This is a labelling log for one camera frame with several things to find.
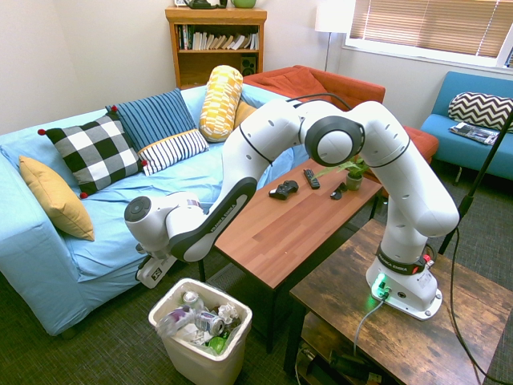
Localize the green plastic bottle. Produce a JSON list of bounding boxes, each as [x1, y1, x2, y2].
[[208, 335, 229, 356]]

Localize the long black cable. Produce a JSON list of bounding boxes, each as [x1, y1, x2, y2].
[[447, 226, 502, 385]]

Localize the black power strip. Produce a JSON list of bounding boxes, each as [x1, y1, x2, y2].
[[328, 349, 370, 380]]

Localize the black game controller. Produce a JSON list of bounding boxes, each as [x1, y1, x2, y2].
[[268, 180, 301, 201]]

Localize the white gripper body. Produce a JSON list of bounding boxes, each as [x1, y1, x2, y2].
[[135, 255, 178, 290]]

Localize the orange striped pillow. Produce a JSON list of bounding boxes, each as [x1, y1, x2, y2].
[[232, 100, 258, 129]]

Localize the white floor lamp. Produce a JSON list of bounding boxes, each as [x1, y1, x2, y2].
[[314, 0, 357, 74]]

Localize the orange armchair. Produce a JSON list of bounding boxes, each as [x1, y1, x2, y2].
[[242, 65, 386, 117]]

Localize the wooden bookshelf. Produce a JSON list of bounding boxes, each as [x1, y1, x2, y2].
[[164, 6, 269, 91]]

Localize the black white checkered pillow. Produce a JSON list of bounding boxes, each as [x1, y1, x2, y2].
[[38, 106, 148, 201]]

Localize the row of books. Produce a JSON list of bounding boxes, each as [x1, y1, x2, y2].
[[177, 24, 261, 51]]

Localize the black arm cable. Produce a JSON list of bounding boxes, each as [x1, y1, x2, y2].
[[286, 93, 353, 111]]

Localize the crushed blue white can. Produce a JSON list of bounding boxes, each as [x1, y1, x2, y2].
[[196, 310, 225, 336]]

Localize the clear bottle with purple label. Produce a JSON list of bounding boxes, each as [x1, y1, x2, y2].
[[156, 305, 197, 338]]

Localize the black object on bookshelf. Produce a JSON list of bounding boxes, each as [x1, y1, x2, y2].
[[184, 0, 228, 10]]

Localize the yellow patterned bolster pillow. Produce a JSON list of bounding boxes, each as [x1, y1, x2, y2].
[[199, 64, 244, 144]]

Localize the teal sofa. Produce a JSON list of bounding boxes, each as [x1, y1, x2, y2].
[[419, 71, 513, 185]]

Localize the white plastic trash bin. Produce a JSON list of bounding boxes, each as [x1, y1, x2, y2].
[[147, 278, 253, 385]]

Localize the mustard yellow pillow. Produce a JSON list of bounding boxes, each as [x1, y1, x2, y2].
[[18, 155, 96, 242]]

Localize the black floor vent grille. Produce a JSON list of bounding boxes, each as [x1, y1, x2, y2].
[[206, 262, 248, 296]]

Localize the rustic dark wood table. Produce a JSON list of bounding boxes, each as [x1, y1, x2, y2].
[[283, 218, 513, 385]]

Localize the wooden window blinds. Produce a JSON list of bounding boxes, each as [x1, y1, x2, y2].
[[349, 0, 513, 59]]

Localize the blue striped pillow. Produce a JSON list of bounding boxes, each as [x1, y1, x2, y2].
[[105, 87, 211, 177]]

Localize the light blue sofa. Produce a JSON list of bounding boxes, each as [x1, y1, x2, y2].
[[0, 83, 312, 340]]

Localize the crumpled white paper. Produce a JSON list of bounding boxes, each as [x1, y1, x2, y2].
[[218, 302, 240, 322]]

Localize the black remote control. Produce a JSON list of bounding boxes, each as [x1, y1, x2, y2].
[[303, 168, 321, 190]]

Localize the black white chevron pillow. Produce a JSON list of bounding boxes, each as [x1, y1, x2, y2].
[[447, 91, 513, 132]]

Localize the small potted fern plant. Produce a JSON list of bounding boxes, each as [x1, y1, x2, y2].
[[313, 156, 372, 192]]

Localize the grey cable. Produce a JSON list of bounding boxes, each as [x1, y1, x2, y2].
[[353, 294, 388, 358]]

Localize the magazine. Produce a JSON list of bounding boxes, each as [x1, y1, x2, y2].
[[448, 122, 500, 145]]

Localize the black tripod stand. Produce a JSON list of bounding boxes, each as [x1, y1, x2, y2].
[[438, 107, 513, 256]]

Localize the reddish wood coffee table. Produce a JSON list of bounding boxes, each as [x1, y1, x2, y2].
[[198, 158, 385, 354]]

